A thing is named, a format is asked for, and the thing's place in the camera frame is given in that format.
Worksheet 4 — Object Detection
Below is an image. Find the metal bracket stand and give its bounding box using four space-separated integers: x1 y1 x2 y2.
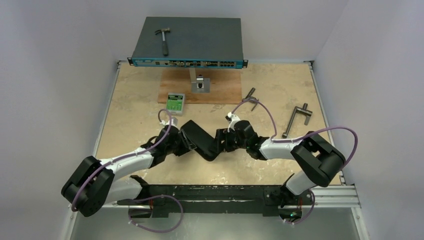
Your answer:
189 67 211 94

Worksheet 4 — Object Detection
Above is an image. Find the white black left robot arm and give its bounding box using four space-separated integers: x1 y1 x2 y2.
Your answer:
61 124 193 217

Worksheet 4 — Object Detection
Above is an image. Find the grey network switch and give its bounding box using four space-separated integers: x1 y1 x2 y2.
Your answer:
127 16 249 69

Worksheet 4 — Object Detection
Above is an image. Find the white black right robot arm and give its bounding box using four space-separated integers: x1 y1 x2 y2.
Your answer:
209 120 347 204

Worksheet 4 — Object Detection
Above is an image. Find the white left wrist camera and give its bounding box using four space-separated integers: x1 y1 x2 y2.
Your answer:
159 117 178 127

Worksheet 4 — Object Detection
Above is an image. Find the small metal door handle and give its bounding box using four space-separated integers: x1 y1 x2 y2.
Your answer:
242 87 258 111

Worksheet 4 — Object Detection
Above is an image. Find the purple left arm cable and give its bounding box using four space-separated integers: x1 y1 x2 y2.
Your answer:
70 108 174 213

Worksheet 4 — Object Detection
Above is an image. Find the black zipper tool case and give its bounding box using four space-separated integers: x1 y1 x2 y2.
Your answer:
181 120 222 162

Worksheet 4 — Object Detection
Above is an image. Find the brown wooden board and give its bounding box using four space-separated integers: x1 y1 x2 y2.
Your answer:
157 68 242 105

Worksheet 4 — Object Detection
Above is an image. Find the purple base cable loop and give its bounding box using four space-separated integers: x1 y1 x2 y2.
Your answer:
128 194 184 233

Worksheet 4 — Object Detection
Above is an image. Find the aluminium table frame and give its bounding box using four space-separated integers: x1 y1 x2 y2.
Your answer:
64 60 370 240

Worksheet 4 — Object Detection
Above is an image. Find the green grey device box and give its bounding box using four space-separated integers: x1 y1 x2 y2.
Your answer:
165 92 186 116

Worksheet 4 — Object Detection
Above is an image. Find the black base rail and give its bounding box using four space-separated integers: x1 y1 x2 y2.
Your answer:
117 184 313 220

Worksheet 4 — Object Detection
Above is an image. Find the small grey hammer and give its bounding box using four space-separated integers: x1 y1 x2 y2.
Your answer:
154 27 171 57

